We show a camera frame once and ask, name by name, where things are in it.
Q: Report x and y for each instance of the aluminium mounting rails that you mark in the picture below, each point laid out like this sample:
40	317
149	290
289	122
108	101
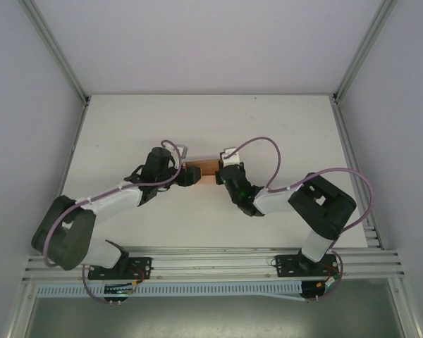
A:
211	262

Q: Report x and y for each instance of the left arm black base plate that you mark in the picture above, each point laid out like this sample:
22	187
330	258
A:
144	262

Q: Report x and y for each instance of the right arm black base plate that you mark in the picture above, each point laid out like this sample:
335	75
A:
285	264

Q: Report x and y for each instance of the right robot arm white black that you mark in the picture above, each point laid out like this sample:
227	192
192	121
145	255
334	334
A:
275	202

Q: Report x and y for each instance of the aluminium frame leg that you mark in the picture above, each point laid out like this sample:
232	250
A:
21	310
405	310

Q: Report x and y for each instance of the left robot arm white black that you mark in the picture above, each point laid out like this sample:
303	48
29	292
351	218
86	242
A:
116	202

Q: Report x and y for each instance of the aluminium frame post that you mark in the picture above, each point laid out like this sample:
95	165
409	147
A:
56	53
366	53

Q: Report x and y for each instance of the grey metal sheet panel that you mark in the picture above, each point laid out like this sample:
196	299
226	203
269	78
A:
211	320

